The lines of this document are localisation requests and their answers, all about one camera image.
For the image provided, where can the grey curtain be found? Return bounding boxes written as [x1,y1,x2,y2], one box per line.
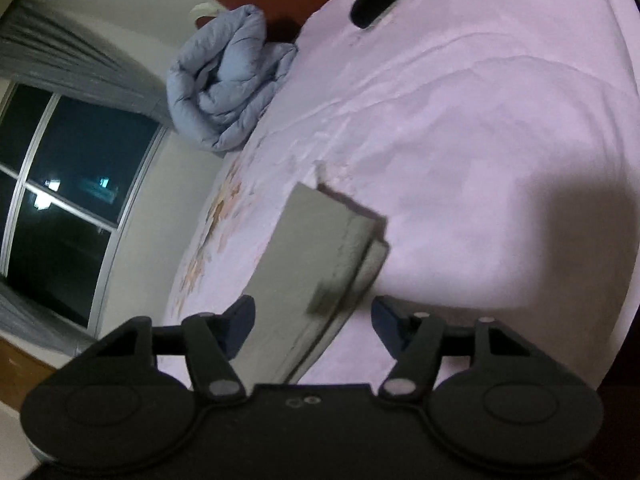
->
[0,280,98,357]
[0,0,177,135]

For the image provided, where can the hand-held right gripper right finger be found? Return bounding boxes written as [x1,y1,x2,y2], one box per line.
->
[372,295,517,403]

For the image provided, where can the light blue rolled quilt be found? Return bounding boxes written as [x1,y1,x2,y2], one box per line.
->
[166,5,300,154]

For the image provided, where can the grey pants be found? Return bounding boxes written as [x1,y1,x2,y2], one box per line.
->
[234,181,391,386]

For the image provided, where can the bed with pink floral sheet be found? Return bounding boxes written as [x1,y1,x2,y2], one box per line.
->
[97,0,640,396]

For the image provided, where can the sliding glass window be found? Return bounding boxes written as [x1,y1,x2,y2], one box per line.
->
[0,80,170,335]

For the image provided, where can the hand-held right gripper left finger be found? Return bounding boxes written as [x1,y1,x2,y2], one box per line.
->
[119,295,247,402]

